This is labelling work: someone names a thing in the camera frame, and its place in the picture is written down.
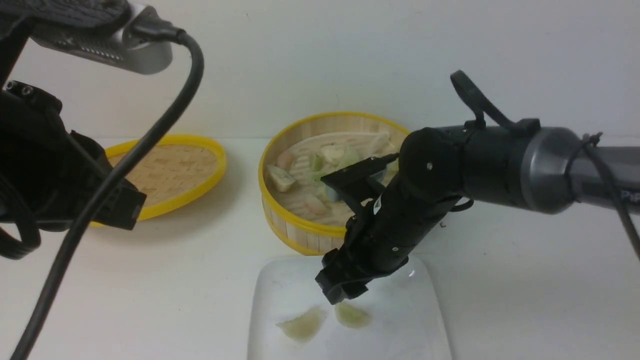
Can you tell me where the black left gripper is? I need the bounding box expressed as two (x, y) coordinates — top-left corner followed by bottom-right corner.
(0, 80), (148, 232)

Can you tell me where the black left camera cable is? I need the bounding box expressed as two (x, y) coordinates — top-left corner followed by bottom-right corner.
(0, 14), (206, 360)

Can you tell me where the bamboo steamer basket yellow rim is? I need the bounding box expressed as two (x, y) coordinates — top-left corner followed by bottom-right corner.
(258, 112), (409, 256)

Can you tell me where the bamboo steamer lid yellow rim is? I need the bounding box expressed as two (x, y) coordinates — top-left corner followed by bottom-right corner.
(90, 134), (227, 227)

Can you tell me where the white square plate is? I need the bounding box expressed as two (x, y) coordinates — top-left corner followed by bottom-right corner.
(247, 256), (452, 360)

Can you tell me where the white dumpling top centre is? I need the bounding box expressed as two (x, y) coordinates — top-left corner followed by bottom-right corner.
(320, 144), (346, 166)

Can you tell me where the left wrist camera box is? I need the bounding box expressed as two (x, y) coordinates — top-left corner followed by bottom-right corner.
(1, 0), (173, 75)

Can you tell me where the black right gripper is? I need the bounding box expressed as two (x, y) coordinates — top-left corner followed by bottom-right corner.
(315, 180), (461, 305)

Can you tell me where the pink dumpling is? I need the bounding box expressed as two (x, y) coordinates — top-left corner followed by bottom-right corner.
(275, 150), (297, 172)
(304, 194), (330, 216)

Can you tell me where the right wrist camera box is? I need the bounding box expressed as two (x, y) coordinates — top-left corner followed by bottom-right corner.
(320, 153), (399, 202)

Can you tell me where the green dumpling small upper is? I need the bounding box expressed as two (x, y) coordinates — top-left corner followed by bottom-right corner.
(308, 153), (324, 173)

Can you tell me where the pink dumpling top left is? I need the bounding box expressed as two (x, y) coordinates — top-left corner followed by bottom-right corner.
(275, 150), (297, 172)

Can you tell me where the pink dumpling front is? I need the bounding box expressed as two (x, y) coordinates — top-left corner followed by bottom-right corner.
(304, 194), (330, 216)

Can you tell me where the white dumpling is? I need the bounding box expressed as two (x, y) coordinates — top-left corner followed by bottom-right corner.
(320, 144), (346, 166)
(266, 165), (297, 193)

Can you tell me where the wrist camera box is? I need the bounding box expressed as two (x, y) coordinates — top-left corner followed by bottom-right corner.
(1, 0), (173, 75)
(320, 153), (399, 202)

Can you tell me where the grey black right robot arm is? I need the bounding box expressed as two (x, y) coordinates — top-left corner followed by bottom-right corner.
(315, 121), (640, 305)

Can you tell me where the white dumpling left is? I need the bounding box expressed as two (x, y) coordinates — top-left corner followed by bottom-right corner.
(266, 165), (297, 193)

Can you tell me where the white steamer liner paper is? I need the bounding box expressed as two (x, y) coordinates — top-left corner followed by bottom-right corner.
(266, 131), (402, 227)

